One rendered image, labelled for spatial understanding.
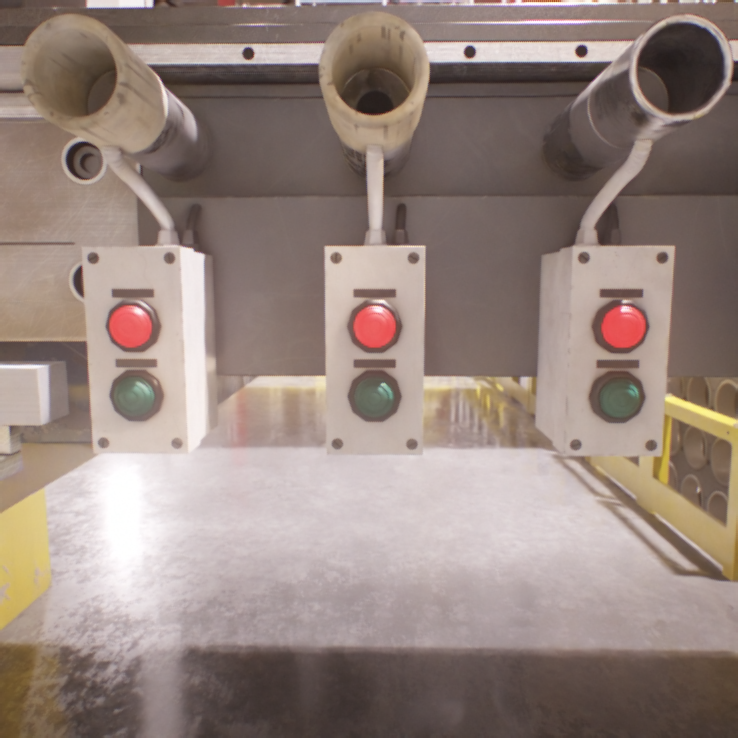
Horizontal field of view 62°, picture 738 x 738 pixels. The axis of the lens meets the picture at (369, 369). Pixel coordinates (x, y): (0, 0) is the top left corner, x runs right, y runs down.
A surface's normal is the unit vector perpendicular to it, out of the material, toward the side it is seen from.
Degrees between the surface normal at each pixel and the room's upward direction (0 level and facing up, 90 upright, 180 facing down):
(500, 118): 90
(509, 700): 0
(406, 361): 90
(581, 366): 90
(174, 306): 90
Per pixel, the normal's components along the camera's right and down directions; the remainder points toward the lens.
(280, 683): 0.00, -0.99
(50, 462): 1.00, 0.00
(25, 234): -0.02, 0.13
